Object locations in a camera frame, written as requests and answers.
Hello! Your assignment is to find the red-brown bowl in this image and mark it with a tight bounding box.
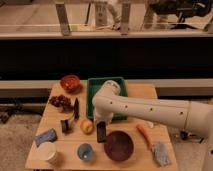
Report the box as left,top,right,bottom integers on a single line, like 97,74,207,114
60,75,81,93

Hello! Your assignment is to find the blue-grey cloth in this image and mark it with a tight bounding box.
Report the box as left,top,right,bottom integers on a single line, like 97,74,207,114
152,142,171,167

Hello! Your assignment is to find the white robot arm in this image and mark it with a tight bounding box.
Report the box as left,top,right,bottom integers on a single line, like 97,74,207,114
92,80,213,171

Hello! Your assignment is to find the orange apple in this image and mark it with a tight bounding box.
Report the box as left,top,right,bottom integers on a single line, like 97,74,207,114
80,119,94,135

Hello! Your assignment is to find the black eraser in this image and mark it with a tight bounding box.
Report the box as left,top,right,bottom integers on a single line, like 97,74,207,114
97,121,106,143

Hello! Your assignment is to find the purple bowl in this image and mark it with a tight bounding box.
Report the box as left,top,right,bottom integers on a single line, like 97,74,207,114
104,131,134,162

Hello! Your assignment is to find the white paper cup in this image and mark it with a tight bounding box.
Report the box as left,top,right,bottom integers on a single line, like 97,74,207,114
36,142,58,163

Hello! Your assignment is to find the green plastic tray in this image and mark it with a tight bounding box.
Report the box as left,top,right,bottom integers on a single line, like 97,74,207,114
86,77,128,120

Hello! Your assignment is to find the black wheeled stand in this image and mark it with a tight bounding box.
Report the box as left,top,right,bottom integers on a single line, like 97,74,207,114
180,131,204,143

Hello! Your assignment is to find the dark grape bunch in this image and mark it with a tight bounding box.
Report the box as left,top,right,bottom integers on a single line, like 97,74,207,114
49,95,73,112

